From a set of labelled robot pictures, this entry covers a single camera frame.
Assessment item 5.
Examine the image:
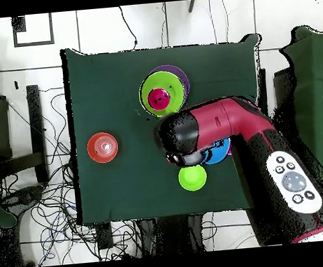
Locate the blue plastic bowl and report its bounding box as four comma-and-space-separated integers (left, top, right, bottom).
199, 136, 234, 166

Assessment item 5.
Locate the red plastic cup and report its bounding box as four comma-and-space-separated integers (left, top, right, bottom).
146, 87, 173, 112

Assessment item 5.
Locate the large green plastic bowl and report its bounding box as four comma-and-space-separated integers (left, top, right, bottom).
136, 68, 188, 119

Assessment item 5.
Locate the purple plastic bowl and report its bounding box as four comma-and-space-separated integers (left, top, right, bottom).
148, 62, 192, 107

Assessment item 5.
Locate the small green plastic bowl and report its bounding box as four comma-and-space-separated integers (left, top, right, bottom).
177, 164, 208, 193

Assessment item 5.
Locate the dark green table cloth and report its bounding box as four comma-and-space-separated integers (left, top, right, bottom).
59, 31, 276, 226

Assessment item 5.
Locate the orange plastic bowl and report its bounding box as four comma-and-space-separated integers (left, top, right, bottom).
85, 131, 120, 165

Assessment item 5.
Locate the black metal stand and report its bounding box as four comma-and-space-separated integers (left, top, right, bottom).
256, 68, 270, 112
0, 84, 50, 187

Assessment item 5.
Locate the black box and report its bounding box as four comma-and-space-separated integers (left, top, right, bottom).
272, 66, 301, 132

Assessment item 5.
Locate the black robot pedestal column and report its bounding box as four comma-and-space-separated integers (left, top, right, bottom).
138, 212, 208, 258

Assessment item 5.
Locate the tangle of floor cables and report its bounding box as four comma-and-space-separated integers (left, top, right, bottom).
0, 81, 145, 267

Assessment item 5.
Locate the thin black cable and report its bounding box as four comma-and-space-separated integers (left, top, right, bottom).
118, 5, 138, 52

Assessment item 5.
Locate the black pedestal leg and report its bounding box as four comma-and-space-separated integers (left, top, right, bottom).
0, 185, 47, 217

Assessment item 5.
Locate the black square floor frame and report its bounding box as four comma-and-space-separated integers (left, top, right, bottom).
10, 12, 55, 48

